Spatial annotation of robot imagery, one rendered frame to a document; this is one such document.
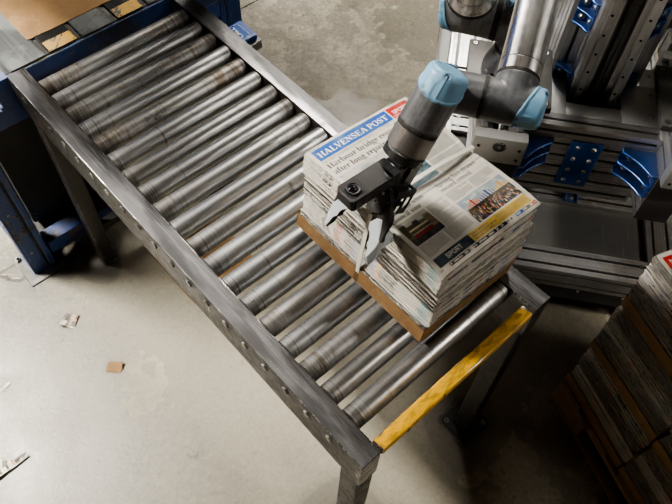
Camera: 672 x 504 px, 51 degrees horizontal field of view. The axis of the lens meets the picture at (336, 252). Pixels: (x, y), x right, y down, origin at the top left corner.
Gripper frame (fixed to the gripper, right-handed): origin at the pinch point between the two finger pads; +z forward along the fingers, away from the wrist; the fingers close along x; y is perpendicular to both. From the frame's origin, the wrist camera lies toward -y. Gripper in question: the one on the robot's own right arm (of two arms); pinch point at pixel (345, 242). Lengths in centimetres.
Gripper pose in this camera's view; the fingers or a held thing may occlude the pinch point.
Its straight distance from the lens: 127.5
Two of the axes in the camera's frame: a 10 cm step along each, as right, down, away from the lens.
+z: -4.3, 7.6, 4.8
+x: -6.6, -6.3, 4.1
